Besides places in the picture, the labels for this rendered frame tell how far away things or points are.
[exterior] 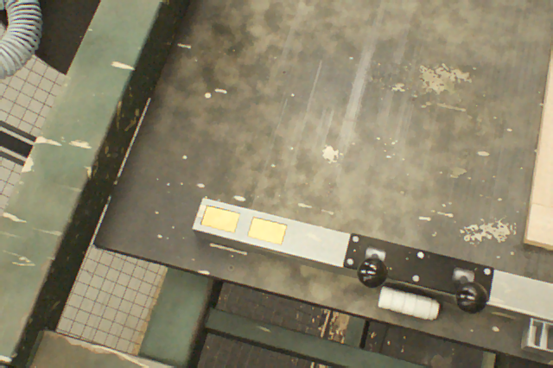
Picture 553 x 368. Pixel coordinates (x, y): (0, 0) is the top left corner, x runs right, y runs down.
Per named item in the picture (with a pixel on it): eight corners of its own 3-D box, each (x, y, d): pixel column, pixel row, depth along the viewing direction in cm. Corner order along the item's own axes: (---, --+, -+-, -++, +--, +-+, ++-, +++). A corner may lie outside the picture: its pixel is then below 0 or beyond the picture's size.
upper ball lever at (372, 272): (385, 269, 92) (384, 295, 79) (359, 263, 93) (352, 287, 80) (391, 244, 92) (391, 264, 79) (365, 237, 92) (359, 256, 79)
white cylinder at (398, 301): (377, 308, 93) (433, 323, 92) (378, 303, 90) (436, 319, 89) (381, 288, 94) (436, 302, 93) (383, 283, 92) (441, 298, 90)
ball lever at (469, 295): (472, 291, 90) (485, 320, 77) (444, 284, 91) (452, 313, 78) (479, 265, 90) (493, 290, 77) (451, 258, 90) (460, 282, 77)
